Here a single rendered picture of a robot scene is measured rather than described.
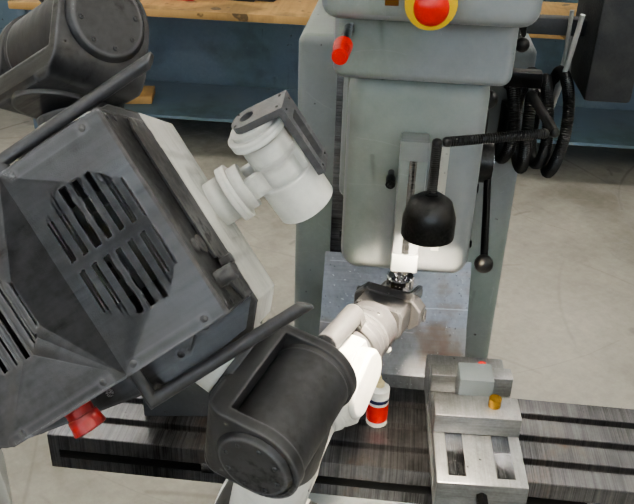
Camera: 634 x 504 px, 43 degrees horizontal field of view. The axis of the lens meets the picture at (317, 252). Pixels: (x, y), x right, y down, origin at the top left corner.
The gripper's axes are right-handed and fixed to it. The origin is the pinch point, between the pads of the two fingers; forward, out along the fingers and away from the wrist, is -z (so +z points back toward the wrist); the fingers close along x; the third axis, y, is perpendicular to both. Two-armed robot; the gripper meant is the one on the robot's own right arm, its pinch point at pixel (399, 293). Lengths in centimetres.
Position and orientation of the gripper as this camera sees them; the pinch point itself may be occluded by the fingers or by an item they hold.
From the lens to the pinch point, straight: 140.6
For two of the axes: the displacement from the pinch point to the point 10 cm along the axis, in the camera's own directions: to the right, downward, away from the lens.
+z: -4.7, 4.2, -7.8
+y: -0.3, 8.7, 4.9
